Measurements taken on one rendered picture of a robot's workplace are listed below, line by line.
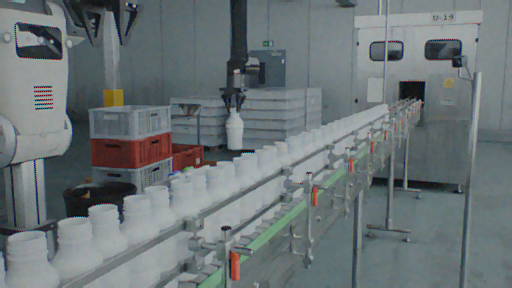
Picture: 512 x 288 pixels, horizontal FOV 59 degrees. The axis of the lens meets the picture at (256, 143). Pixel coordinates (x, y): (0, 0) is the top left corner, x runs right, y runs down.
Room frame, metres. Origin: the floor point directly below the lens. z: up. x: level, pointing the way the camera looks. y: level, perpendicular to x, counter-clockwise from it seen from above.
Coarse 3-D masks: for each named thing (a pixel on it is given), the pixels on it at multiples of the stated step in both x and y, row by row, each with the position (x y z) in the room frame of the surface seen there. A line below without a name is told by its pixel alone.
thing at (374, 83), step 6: (372, 78) 5.61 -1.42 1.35; (378, 78) 5.58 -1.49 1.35; (372, 84) 5.62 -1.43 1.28; (378, 84) 5.59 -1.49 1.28; (372, 90) 5.61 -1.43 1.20; (378, 90) 5.58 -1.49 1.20; (372, 96) 5.61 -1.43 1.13; (378, 96) 5.58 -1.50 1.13; (366, 102) 5.64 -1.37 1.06; (372, 102) 5.61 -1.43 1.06; (378, 102) 5.58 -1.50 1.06
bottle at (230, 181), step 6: (222, 162) 0.92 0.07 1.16; (228, 162) 0.92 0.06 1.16; (228, 168) 0.89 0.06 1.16; (234, 168) 0.90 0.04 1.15; (228, 174) 0.88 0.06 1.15; (234, 174) 0.90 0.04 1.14; (228, 180) 0.89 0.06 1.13; (234, 180) 0.89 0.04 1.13; (228, 186) 0.88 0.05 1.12; (234, 186) 0.88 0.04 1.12; (234, 192) 0.88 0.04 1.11; (234, 204) 0.88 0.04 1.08; (234, 210) 0.88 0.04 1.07; (234, 216) 0.88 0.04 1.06; (234, 222) 0.88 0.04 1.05
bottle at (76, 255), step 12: (60, 228) 0.50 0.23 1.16; (72, 228) 0.50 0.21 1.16; (84, 228) 0.51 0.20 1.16; (60, 240) 0.50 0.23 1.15; (72, 240) 0.50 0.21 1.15; (84, 240) 0.51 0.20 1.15; (60, 252) 0.50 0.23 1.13; (72, 252) 0.50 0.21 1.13; (84, 252) 0.51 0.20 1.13; (96, 252) 0.52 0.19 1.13; (60, 264) 0.49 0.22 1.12; (72, 264) 0.49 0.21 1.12; (84, 264) 0.50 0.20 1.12; (96, 264) 0.51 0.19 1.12; (60, 276) 0.49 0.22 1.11; (72, 276) 0.49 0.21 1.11
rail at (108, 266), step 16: (304, 160) 1.27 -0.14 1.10; (336, 160) 1.65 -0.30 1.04; (272, 176) 1.03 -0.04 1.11; (240, 192) 0.87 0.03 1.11; (208, 208) 0.75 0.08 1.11; (240, 224) 0.87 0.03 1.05; (160, 240) 0.62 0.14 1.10; (128, 256) 0.56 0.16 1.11; (96, 272) 0.50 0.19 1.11; (176, 272) 0.66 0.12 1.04
